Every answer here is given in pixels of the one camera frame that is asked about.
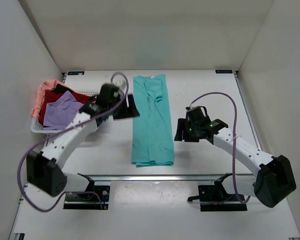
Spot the white plastic laundry basket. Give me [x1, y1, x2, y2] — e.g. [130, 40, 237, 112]
[30, 91, 99, 135]

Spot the teal t shirt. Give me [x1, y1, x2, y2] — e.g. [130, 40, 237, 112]
[131, 74, 175, 168]

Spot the purple t shirt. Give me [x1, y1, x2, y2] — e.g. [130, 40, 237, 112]
[43, 91, 84, 131]

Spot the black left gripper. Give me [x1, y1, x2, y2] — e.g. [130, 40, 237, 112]
[111, 92, 141, 119]

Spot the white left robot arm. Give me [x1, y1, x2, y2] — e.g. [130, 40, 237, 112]
[26, 81, 140, 199]

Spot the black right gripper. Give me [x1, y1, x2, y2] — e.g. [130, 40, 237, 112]
[174, 119, 199, 143]

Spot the pink t shirt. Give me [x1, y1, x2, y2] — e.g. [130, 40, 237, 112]
[31, 79, 73, 119]

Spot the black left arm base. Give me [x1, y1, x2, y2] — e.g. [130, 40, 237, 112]
[63, 173, 111, 211]

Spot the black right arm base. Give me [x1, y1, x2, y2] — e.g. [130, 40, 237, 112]
[187, 173, 248, 212]

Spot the blue label sticker right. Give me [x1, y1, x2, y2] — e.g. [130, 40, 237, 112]
[215, 69, 233, 74]

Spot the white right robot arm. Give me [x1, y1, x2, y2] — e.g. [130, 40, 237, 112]
[174, 106, 297, 208]

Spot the aluminium table edge rail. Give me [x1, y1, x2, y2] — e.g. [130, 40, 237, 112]
[36, 70, 273, 182]

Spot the red t shirt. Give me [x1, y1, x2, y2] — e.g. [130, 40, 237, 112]
[37, 90, 89, 127]

